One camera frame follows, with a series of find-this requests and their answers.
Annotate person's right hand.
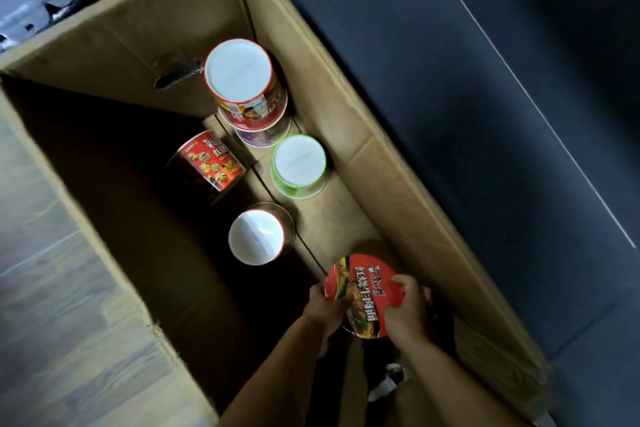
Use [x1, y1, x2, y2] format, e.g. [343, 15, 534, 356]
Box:
[383, 274, 433, 352]

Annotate person's left hand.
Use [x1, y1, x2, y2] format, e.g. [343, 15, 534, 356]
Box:
[302, 282, 351, 358]

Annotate green cup noodle bowl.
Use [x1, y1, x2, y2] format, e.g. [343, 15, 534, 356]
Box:
[269, 133, 331, 201]

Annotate purple cup noodle bowl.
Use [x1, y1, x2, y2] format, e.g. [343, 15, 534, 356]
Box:
[233, 111, 294, 149]

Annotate dark metal store shelving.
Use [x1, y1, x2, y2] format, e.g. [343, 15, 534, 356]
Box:
[235, 0, 640, 427]

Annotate brown cardboard box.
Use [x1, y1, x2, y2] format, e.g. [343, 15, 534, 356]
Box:
[0, 0, 553, 427]

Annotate person's right forearm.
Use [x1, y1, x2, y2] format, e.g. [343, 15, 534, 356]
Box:
[399, 336, 532, 427]

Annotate person's left forearm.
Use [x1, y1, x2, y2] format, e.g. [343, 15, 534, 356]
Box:
[219, 316, 332, 427]

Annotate person's white trousers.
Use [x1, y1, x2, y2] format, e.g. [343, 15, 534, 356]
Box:
[366, 363, 412, 404]

